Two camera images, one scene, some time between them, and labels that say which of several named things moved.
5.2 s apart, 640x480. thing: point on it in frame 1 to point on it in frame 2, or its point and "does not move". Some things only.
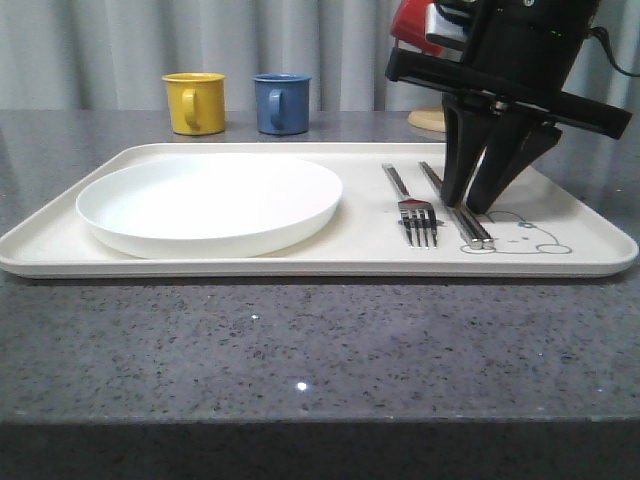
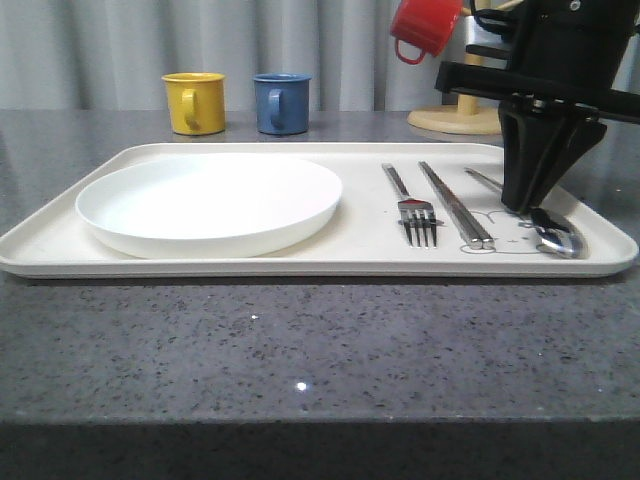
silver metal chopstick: [485, 239] does not move
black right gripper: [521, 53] to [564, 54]
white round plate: [208, 206] does not move
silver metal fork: [418, 216] does not move
